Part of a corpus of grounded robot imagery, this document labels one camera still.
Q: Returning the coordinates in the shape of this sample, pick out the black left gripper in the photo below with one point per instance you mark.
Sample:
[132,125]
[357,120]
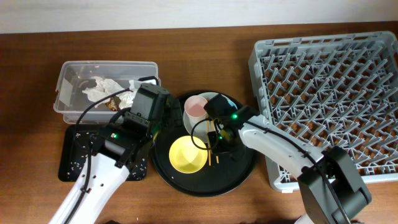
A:
[168,122]

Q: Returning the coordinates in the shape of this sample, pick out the yellow bowl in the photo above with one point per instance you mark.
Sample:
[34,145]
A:
[185,157]

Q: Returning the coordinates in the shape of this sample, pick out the white tissue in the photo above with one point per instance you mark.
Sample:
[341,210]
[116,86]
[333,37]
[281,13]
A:
[105,87]

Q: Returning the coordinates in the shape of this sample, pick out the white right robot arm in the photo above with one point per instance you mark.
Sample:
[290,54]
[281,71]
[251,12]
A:
[331,188]

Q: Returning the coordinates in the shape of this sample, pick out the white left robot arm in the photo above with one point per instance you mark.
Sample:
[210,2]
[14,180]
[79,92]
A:
[115,151]

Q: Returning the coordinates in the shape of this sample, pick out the clear plastic waste bin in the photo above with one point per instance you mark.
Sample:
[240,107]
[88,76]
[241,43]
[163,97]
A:
[77,76]

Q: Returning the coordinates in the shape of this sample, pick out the grey dishwasher rack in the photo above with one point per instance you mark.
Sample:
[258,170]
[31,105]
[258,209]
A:
[333,90]

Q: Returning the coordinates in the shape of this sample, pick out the blue cup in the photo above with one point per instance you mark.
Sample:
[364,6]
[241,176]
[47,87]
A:
[232,103]

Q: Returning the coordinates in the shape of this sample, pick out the pink cup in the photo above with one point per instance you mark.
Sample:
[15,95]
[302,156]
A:
[194,108]

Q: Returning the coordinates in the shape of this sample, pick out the grey plate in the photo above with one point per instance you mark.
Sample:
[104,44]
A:
[200,130]

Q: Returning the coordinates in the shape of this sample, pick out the brown snack wrapper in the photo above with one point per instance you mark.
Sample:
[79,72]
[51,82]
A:
[112,105]

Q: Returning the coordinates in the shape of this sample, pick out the black round tray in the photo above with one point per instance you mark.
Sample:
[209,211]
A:
[209,181]

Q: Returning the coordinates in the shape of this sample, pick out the food scraps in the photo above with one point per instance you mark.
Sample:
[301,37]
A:
[76,158]

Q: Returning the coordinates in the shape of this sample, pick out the black rectangular tray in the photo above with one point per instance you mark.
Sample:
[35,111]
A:
[69,132]

